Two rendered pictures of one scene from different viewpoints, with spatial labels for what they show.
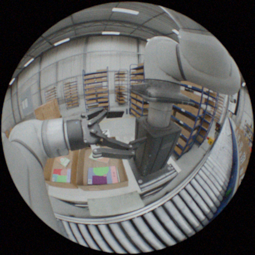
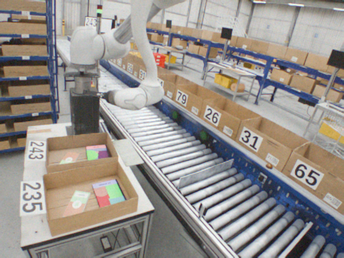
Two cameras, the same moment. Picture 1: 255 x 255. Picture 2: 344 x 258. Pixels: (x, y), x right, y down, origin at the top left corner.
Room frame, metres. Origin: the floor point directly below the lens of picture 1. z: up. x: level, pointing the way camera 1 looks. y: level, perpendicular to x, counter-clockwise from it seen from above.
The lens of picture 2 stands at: (0.11, 1.21, 1.54)
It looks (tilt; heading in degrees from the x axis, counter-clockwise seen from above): 27 degrees down; 253
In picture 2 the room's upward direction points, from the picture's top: 11 degrees clockwise
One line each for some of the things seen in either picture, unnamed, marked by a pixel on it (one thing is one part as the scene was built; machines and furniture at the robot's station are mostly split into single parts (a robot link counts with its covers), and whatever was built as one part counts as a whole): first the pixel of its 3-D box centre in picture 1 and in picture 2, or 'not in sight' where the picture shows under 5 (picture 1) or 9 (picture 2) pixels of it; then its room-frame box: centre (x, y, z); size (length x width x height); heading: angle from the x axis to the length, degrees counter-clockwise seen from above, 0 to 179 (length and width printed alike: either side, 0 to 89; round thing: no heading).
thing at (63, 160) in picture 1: (62, 160); (77, 205); (0.28, 0.53, 0.76); 0.16 x 0.07 x 0.02; 78
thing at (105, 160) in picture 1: (99, 157); (68, 161); (0.38, 0.21, 0.76); 0.16 x 0.07 x 0.02; 78
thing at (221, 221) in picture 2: not in sight; (241, 209); (-0.57, 0.59, 0.72); 0.52 x 0.05 x 0.05; 22
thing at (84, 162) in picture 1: (99, 162); (80, 153); (0.31, 0.18, 0.80); 0.38 x 0.28 x 0.10; 16
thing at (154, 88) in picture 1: (158, 87); (83, 67); (0.34, -0.13, 1.24); 0.22 x 0.18 x 0.06; 97
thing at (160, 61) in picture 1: (164, 58); (85, 44); (0.33, -0.15, 1.38); 0.18 x 0.16 x 0.22; 33
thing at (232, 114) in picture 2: not in sight; (229, 117); (-0.77, -0.12, 0.97); 0.39 x 0.29 x 0.17; 112
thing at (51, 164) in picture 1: (60, 163); (88, 193); (0.23, 0.50, 0.80); 0.38 x 0.28 x 0.10; 19
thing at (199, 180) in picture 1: (208, 192); (136, 113); (-0.08, -0.62, 0.72); 0.52 x 0.05 x 0.05; 22
